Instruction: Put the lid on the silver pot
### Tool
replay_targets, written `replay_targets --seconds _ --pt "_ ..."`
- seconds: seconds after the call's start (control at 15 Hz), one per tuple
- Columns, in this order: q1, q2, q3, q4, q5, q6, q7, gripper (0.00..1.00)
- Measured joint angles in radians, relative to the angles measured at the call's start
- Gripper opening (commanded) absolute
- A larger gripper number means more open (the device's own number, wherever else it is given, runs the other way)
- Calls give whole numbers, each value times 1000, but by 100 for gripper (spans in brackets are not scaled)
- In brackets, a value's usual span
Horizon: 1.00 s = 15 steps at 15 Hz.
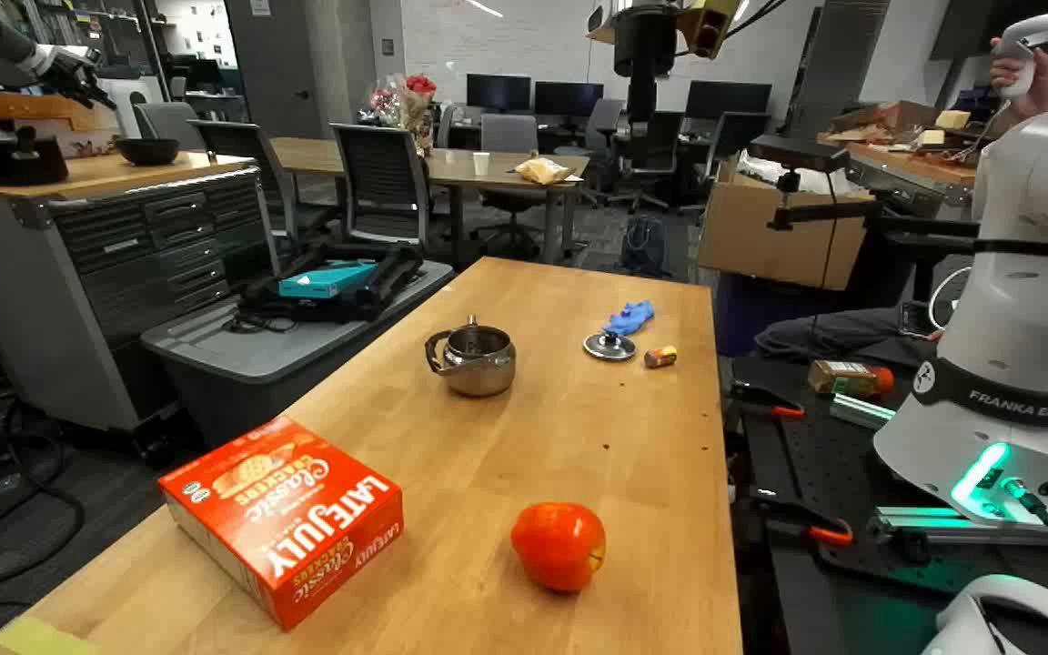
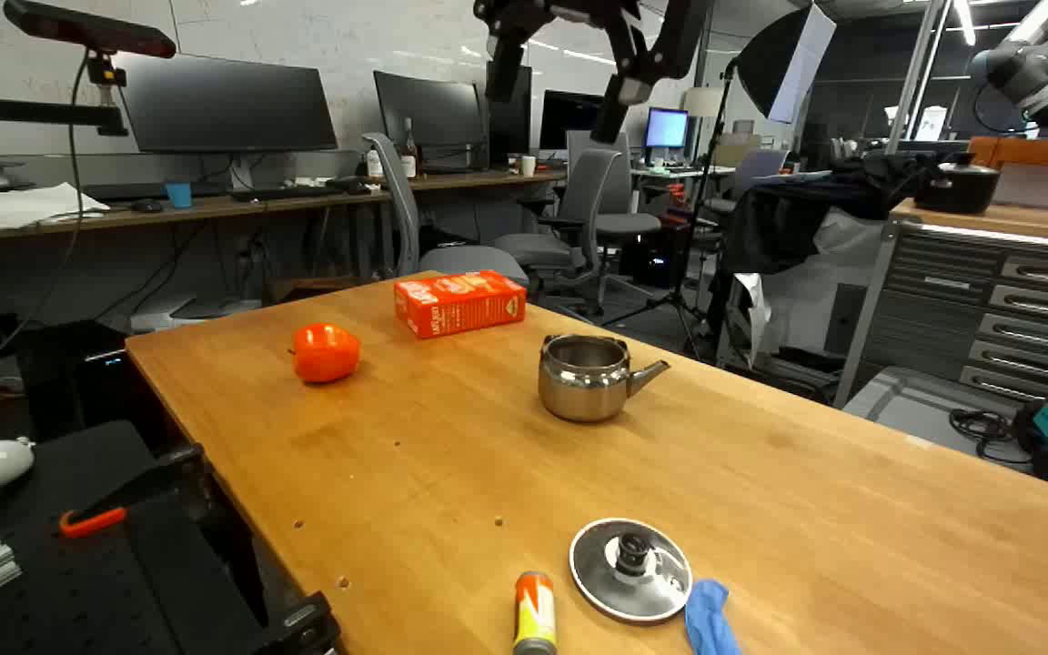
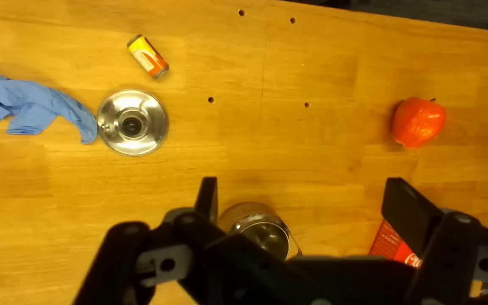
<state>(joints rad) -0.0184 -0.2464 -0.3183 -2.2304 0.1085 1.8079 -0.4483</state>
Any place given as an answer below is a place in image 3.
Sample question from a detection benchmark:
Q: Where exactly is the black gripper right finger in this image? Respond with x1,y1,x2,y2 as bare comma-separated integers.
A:
380,176,488,305

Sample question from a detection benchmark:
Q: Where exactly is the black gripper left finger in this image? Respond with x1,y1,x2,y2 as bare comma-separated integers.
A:
73,176,246,305

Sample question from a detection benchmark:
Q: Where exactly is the silver pot lid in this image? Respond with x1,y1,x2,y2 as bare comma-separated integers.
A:
95,88,171,158

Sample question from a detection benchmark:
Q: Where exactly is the silver pot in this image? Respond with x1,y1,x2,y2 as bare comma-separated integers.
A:
215,200,303,263

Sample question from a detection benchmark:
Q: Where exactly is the orange cracker box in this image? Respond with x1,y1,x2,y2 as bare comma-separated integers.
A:
368,219,424,269

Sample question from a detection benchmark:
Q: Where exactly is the red plastic tomato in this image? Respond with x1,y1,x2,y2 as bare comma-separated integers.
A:
390,95,447,151

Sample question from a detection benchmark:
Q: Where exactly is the blue rubber glove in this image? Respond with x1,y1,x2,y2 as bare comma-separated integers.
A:
0,64,100,146

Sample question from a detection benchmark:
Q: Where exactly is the yellow orange small tube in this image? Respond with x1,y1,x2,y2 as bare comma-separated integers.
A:
125,32,171,80

